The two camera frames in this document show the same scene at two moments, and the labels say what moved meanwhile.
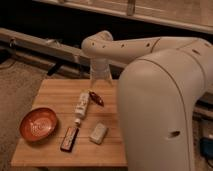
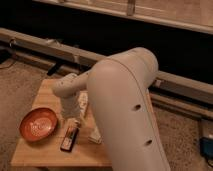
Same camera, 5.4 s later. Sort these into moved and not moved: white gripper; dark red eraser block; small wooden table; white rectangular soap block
Moved: white gripper
Not moved: small wooden table; white rectangular soap block; dark red eraser block
